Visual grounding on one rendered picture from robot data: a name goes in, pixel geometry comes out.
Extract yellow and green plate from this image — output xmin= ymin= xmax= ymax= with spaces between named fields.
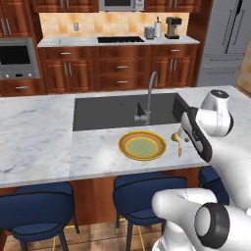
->
xmin=118 ymin=130 xmax=168 ymax=162

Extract golden spoon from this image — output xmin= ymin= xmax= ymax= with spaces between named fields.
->
xmin=171 ymin=131 xmax=183 ymax=158

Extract dark sink basin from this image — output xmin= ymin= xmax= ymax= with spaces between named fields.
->
xmin=72 ymin=92 xmax=191 ymax=132

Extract grey metal tap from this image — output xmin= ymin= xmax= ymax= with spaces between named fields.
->
xmin=133 ymin=71 xmax=160 ymax=126

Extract brown lower cupboard run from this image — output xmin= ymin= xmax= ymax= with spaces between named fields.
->
xmin=37 ymin=43 xmax=200 ymax=95

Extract blue bar stool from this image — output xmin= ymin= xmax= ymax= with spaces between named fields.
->
xmin=197 ymin=166 xmax=230 ymax=207
xmin=112 ymin=172 xmax=188 ymax=251
xmin=0 ymin=181 xmax=81 ymax=251

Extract black hob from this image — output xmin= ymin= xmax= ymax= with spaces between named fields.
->
xmin=96 ymin=35 xmax=146 ymax=44

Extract grey toaster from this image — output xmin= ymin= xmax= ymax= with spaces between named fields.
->
xmin=143 ymin=25 xmax=156 ymax=40

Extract white paper towel roll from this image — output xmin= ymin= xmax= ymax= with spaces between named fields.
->
xmin=153 ymin=16 xmax=163 ymax=39

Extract brown coffee machine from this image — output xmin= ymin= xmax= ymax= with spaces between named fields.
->
xmin=164 ymin=16 xmax=182 ymax=40

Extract brown tall oven cupboard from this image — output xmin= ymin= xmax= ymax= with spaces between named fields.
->
xmin=0 ymin=0 xmax=47 ymax=98

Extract grey microwave oven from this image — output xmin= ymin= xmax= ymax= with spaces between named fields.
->
xmin=98 ymin=0 xmax=146 ymax=13

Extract grey fridge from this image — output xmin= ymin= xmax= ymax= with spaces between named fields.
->
xmin=196 ymin=0 xmax=251 ymax=88

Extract brown upper cupboards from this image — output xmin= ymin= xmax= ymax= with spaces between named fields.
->
xmin=143 ymin=0 xmax=204 ymax=14
xmin=28 ymin=0 xmax=100 ymax=14

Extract grey wall oven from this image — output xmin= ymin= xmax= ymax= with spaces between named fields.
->
xmin=0 ymin=36 xmax=41 ymax=80

